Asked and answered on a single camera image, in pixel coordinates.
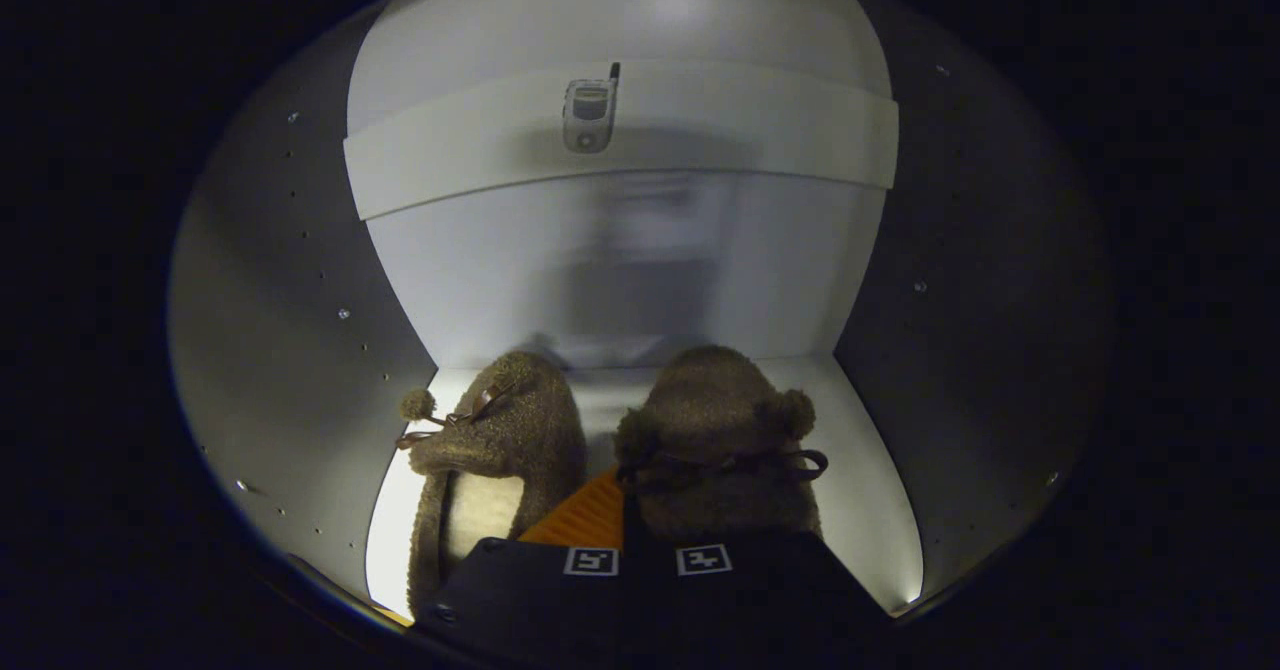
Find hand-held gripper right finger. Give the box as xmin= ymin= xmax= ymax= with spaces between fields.
xmin=626 ymin=510 xmax=893 ymax=656

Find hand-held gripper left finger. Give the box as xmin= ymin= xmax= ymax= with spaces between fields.
xmin=413 ymin=465 xmax=630 ymax=656

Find brown plush shoe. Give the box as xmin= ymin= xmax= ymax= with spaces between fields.
xmin=613 ymin=345 xmax=829 ymax=543
xmin=398 ymin=350 xmax=589 ymax=616

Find dark grey shoe cabinet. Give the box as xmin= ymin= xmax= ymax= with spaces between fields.
xmin=168 ymin=0 xmax=1116 ymax=641

